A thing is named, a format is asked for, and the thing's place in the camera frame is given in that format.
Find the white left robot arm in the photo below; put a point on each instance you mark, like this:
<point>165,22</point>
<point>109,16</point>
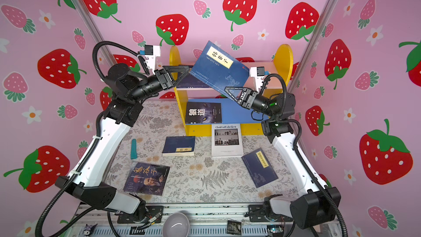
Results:
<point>85,181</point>

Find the dark blue thick book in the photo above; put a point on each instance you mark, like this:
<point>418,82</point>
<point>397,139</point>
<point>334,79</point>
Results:
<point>190,81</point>

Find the white photo cover book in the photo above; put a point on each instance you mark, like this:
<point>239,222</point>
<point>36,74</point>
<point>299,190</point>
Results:
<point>227,141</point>

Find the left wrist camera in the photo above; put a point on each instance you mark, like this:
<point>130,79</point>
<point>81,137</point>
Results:
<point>150,53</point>

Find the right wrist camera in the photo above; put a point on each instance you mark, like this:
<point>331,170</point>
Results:
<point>258,74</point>

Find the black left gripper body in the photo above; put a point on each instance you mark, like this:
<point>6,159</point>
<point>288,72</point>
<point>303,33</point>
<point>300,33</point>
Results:
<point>149,89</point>

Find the small black circuit board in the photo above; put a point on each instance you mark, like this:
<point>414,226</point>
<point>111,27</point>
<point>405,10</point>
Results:
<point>234,227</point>

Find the black cartoon figurine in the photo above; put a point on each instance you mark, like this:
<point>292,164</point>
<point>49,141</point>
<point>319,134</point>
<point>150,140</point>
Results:
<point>89,230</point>

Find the blue book yellow label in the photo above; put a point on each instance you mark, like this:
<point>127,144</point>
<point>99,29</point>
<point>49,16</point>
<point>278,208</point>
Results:
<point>217,69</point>

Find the beige small box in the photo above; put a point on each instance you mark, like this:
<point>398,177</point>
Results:
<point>317,226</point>

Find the yellow wooden bookshelf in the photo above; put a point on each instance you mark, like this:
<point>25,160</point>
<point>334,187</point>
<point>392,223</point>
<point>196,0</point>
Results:
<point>281,64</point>

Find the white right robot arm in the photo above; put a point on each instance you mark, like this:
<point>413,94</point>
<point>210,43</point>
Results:
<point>317,203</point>

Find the navy book right side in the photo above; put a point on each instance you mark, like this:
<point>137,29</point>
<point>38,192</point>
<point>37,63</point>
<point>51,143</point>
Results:
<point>259,168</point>

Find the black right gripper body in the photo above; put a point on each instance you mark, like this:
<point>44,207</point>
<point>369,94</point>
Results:
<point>255,103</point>

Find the black wolf cover book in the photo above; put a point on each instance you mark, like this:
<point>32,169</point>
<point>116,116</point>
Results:
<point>203,113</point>

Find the blue book under stack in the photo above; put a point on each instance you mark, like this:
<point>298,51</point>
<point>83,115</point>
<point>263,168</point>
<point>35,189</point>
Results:
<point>179,146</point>

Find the dark portrait cover book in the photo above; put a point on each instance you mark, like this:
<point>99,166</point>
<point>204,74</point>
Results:
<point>147,178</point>

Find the teal plastic bar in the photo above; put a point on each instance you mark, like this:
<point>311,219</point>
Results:
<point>133,149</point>

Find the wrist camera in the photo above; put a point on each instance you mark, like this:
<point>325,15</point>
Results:
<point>258,74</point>
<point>150,53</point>

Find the grey bowl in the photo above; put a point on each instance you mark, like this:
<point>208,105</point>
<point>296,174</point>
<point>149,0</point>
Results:
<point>176,225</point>

